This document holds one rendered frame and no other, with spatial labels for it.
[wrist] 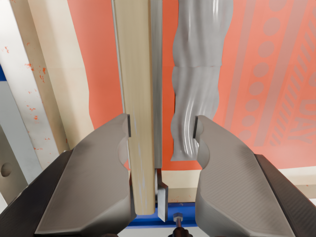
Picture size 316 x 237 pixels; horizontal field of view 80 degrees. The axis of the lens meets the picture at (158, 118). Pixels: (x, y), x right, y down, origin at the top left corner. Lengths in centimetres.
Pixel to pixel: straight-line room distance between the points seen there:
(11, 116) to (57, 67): 142
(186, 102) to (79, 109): 17
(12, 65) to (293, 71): 39
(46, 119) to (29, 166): 165
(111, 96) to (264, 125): 27
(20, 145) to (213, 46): 171
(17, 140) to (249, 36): 173
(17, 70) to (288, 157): 47
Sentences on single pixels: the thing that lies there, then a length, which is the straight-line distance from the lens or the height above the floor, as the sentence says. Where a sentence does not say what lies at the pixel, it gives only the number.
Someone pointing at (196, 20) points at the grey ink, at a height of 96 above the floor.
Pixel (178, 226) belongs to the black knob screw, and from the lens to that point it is 40.
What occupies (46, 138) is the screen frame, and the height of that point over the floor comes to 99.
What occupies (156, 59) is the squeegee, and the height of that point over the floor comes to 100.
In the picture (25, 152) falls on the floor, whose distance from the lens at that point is 187.
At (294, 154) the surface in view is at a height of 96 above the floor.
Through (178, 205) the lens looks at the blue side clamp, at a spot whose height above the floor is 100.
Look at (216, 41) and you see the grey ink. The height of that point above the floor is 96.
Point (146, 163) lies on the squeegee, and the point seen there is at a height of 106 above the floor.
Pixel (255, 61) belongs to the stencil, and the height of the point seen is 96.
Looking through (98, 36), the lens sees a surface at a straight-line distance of 29.
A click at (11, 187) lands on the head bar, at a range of 39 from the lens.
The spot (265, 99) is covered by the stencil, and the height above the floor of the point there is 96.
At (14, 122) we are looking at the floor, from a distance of 174.
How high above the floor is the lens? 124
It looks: 62 degrees down
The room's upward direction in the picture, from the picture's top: 177 degrees clockwise
